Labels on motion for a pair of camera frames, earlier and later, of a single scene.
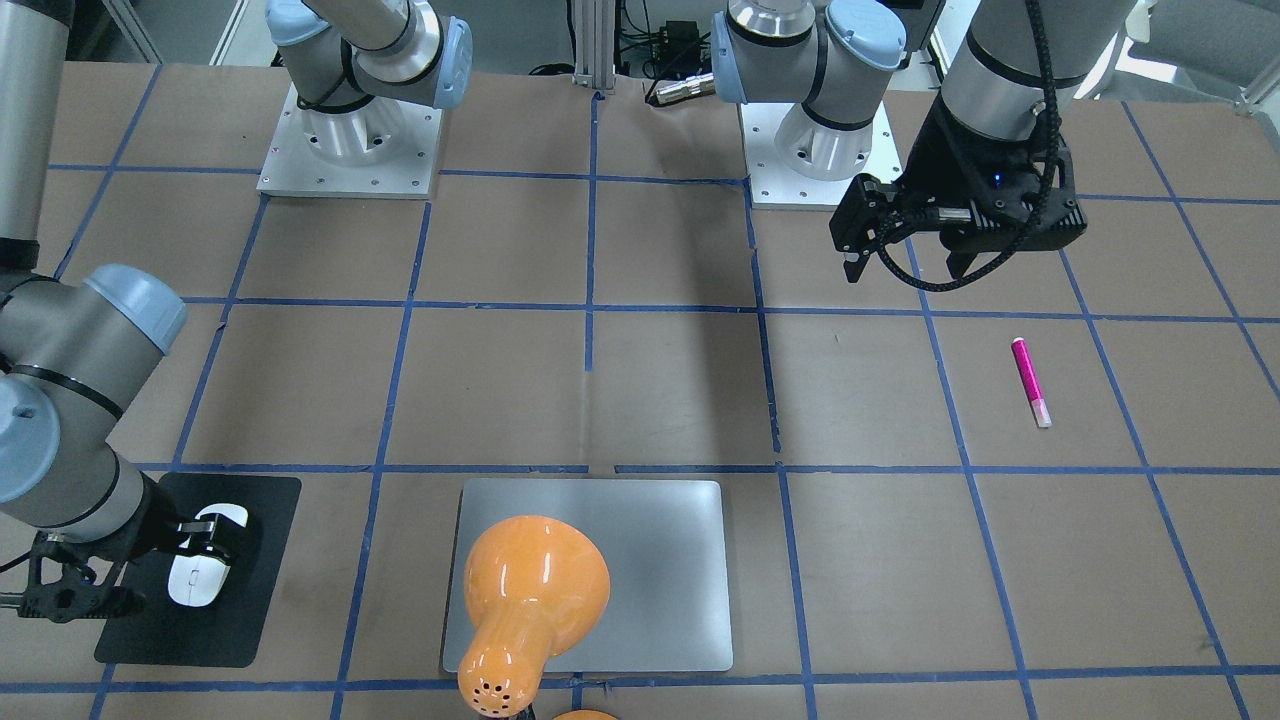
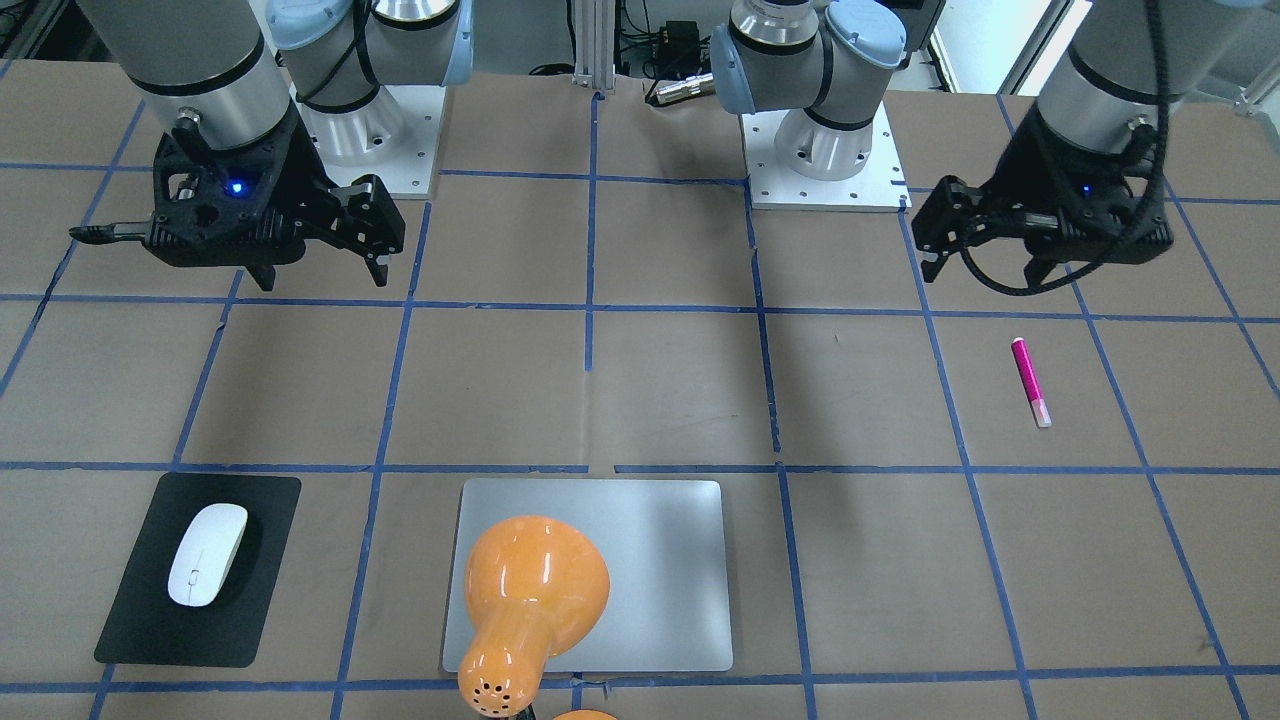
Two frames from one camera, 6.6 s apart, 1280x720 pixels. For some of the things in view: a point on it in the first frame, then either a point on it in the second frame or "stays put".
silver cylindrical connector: [698, 84] stays put
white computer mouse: [195, 580] stays put
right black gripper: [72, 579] → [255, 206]
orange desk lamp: [535, 588] stays put
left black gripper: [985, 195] → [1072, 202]
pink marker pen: [1043, 417] stays put
